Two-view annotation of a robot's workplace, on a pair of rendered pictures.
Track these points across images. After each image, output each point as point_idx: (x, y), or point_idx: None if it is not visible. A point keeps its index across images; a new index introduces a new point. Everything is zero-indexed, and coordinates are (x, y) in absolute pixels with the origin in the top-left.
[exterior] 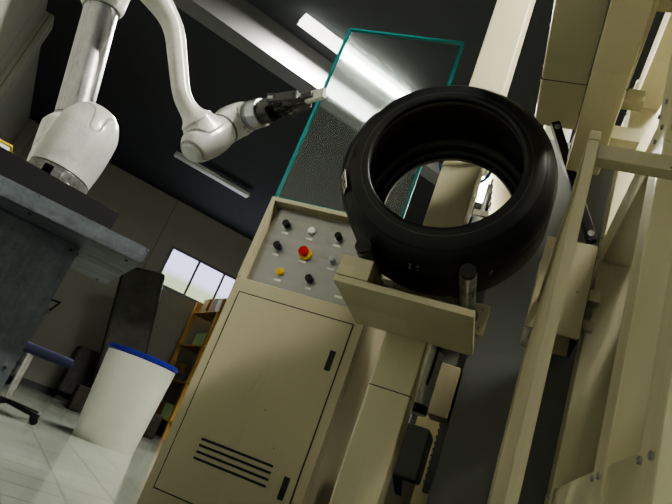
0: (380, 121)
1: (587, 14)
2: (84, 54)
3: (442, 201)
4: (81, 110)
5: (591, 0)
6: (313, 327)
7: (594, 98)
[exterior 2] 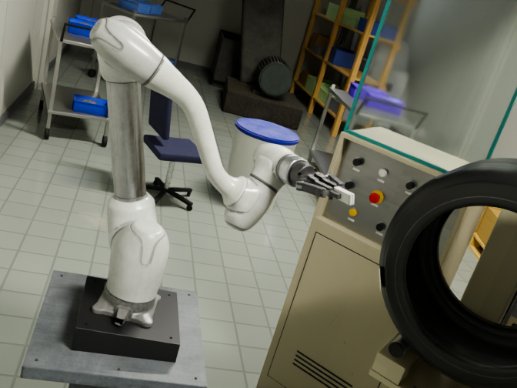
0: (418, 220)
1: None
2: (121, 143)
3: (511, 220)
4: (131, 249)
5: None
6: None
7: None
